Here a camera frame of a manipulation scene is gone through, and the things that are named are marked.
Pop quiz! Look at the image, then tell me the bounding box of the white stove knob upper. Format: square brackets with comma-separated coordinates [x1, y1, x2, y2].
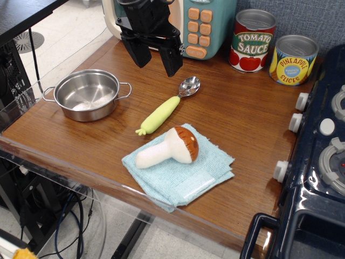
[295, 93, 309, 112]

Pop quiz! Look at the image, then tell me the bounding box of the black cable under table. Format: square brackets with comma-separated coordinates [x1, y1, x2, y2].
[39, 188, 95, 259]

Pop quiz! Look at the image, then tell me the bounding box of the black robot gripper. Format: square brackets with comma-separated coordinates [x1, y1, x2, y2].
[116, 1, 184, 77]

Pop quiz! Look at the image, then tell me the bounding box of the black table leg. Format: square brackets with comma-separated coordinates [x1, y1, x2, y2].
[111, 219, 147, 259]

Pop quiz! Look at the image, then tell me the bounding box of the white stove knob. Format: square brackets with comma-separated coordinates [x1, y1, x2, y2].
[288, 113, 303, 133]
[295, 93, 309, 112]
[273, 160, 289, 183]

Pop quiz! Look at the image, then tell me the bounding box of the toy microwave oven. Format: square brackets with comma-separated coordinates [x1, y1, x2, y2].
[101, 0, 238, 61]

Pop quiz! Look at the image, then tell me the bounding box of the white stove knob lower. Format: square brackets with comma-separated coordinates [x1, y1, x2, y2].
[273, 160, 289, 183]

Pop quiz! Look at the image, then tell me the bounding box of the tomato sauce can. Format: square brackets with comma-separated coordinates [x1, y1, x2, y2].
[229, 9, 277, 72]

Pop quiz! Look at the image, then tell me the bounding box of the plush mushroom toy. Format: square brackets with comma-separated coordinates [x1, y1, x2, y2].
[135, 126, 199, 169]

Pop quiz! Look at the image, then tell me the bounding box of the green handled metal spoon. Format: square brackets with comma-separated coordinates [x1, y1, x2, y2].
[135, 76, 201, 136]

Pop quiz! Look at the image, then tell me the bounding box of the blue cable under table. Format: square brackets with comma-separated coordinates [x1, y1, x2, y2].
[54, 193, 84, 259]

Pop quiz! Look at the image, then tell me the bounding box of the pineapple slices can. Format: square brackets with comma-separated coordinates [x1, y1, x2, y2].
[269, 35, 319, 86]

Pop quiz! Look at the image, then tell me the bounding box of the black desk at left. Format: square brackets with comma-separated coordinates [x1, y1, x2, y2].
[1, 0, 67, 46]

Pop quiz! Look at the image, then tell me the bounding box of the dark blue toy stove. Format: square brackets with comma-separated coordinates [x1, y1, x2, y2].
[240, 45, 344, 258]

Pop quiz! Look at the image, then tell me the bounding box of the light blue folded cloth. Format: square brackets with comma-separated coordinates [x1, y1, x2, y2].
[122, 124, 234, 213]

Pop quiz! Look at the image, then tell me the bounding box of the round floor vent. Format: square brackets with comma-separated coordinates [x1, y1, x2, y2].
[14, 31, 45, 54]

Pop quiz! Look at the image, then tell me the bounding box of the white stove knob middle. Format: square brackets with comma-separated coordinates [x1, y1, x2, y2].
[288, 113, 303, 133]

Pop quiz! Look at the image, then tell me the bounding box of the stainless steel pot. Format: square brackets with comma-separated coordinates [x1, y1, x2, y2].
[42, 69, 132, 122]

